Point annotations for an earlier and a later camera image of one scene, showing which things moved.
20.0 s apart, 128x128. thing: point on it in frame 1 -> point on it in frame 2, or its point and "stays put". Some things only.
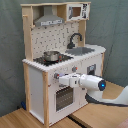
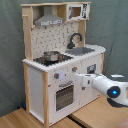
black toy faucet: x=72 y=44 stays put
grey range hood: x=48 y=18 stays put
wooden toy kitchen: x=55 y=37 stays put
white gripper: x=70 y=79 -> x=85 y=79
